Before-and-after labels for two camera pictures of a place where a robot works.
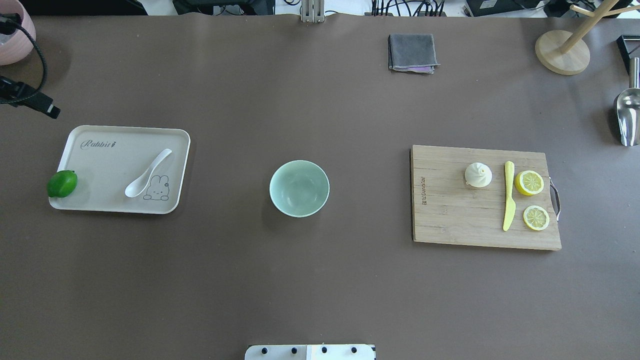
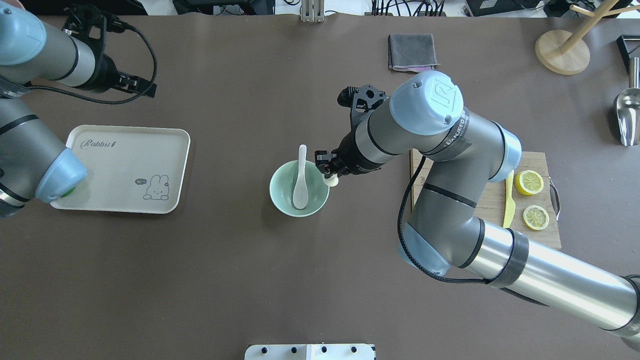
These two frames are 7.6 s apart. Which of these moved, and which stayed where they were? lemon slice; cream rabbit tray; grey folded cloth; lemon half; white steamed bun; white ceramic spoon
Moved: white ceramic spoon; white steamed bun
Stayed: cream rabbit tray; grey folded cloth; lemon slice; lemon half
